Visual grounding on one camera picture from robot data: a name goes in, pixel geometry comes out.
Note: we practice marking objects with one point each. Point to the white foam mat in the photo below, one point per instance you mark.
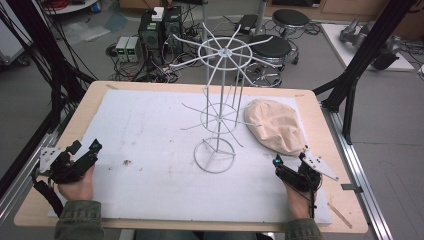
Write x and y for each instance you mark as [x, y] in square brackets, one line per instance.
[150, 133]

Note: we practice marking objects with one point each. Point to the grey power supply unit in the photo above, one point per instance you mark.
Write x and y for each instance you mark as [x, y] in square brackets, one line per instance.
[134, 49]
[121, 48]

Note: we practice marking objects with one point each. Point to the wooden stick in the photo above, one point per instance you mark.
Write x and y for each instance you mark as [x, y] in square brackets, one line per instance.
[340, 215]

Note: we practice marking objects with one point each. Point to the white box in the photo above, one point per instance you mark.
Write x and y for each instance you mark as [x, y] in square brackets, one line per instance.
[158, 14]

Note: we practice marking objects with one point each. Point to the aluminium rail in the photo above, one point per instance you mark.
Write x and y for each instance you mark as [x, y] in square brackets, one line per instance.
[363, 180]
[20, 190]

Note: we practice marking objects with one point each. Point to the white round table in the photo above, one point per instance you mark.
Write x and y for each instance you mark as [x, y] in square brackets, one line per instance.
[71, 6]

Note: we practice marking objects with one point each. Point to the person's left hand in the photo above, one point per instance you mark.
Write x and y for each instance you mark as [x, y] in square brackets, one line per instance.
[78, 190]

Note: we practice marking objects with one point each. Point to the beige cloth hat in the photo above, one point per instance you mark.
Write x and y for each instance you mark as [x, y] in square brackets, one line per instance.
[275, 126]

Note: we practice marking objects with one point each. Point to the grey metal bracket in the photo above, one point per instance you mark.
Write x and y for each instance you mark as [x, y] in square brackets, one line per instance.
[351, 188]

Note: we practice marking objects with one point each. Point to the black metal frame stand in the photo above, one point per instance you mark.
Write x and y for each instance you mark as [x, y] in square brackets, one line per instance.
[366, 50]
[50, 50]

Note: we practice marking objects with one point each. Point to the white platform board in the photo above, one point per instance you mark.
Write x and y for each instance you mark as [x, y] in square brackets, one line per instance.
[336, 40]

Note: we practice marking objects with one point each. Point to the person's right hand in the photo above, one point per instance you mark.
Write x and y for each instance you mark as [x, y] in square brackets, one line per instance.
[300, 205]

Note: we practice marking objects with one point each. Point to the black computer tower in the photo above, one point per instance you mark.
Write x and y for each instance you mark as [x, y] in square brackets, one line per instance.
[150, 38]
[173, 30]

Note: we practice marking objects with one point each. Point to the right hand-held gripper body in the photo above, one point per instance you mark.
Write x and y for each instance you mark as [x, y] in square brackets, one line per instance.
[301, 180]

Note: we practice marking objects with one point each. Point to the black round stool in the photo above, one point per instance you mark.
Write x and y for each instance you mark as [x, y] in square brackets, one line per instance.
[290, 17]
[270, 48]

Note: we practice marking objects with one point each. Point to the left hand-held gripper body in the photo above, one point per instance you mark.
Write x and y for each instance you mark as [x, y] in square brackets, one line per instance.
[68, 168]

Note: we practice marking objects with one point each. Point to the black power adapter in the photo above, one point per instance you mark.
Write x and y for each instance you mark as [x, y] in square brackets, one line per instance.
[247, 22]

